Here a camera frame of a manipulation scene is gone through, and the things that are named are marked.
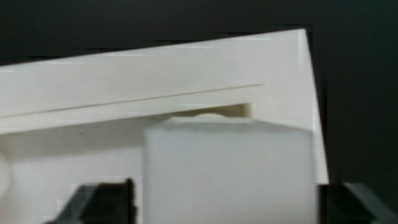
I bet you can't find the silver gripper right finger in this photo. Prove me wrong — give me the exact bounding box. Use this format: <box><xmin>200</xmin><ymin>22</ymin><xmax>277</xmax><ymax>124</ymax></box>
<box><xmin>318</xmin><ymin>182</ymin><xmax>398</xmax><ymax>224</ymax></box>

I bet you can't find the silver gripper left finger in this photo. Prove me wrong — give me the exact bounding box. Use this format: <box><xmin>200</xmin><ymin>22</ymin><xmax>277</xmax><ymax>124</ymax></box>
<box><xmin>44</xmin><ymin>179</ymin><xmax>138</xmax><ymax>224</ymax></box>

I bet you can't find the white leg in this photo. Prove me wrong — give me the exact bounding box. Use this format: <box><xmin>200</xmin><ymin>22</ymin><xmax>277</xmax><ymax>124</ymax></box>
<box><xmin>142</xmin><ymin>118</ymin><xmax>318</xmax><ymax>224</ymax></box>

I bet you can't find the white square table top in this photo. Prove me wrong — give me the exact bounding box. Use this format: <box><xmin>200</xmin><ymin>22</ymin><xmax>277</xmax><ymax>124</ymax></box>
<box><xmin>0</xmin><ymin>30</ymin><xmax>328</xmax><ymax>224</ymax></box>

